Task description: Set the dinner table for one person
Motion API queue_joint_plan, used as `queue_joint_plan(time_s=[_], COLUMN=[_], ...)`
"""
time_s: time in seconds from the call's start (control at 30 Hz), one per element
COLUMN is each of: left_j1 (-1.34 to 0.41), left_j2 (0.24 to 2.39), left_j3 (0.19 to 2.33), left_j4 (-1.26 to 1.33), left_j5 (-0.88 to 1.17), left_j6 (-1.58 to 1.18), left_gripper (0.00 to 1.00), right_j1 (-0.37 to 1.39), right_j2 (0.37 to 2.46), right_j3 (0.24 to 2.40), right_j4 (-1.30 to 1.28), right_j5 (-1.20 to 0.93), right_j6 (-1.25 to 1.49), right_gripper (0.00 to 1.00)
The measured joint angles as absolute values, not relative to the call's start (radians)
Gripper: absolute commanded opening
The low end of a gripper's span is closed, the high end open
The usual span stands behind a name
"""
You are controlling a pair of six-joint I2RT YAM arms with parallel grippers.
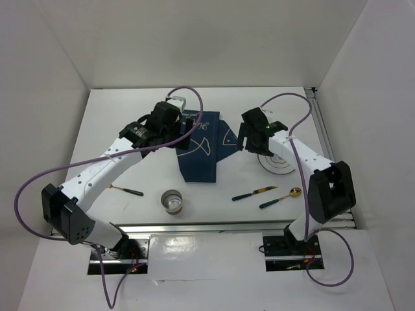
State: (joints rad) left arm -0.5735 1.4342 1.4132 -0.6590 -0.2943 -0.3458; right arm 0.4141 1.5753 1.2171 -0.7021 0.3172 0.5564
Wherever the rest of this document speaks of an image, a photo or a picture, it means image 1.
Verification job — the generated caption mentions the dark blue fish placemat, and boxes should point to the dark blue fish placemat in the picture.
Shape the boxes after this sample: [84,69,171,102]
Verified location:
[176,111,237,183]

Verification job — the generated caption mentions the white round plate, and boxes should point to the white round plate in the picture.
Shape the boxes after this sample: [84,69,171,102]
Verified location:
[257,155,296,176]

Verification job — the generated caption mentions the metal cup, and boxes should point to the metal cup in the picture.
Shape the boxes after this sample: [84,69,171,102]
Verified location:
[161,189,183,215]

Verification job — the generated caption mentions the gold knife green handle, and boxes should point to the gold knife green handle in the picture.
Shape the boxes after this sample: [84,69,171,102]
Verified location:
[231,186,278,202]

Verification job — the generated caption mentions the gold fork green handle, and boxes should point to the gold fork green handle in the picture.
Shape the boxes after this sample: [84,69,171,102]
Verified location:
[108,184,144,196]

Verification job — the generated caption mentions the gold spoon green handle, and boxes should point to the gold spoon green handle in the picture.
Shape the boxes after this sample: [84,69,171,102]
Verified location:
[259,187,302,209]

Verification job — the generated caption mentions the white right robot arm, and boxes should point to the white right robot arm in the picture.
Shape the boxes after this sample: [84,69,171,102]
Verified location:
[237,108,356,254]

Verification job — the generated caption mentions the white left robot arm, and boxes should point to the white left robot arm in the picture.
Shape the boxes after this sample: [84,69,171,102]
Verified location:
[41,97,193,259]

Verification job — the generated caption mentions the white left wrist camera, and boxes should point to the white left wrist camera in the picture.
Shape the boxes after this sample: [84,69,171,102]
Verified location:
[165,95,186,113]

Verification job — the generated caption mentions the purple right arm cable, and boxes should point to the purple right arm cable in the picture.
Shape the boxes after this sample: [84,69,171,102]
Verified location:
[260,92,355,288]

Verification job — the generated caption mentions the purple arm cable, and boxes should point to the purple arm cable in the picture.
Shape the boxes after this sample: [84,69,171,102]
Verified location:
[14,86,204,309]
[260,92,355,288]

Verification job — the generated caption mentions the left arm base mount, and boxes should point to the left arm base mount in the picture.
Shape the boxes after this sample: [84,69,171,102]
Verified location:
[99,234,150,275]

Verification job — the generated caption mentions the aluminium frame rail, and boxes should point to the aluminium frame rail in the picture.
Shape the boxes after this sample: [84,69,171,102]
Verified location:
[51,86,357,236]

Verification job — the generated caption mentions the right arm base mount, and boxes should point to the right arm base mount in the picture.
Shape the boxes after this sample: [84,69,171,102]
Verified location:
[258,236,324,271]

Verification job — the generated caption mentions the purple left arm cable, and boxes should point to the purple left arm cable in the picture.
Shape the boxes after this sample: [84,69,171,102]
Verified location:
[14,86,204,309]

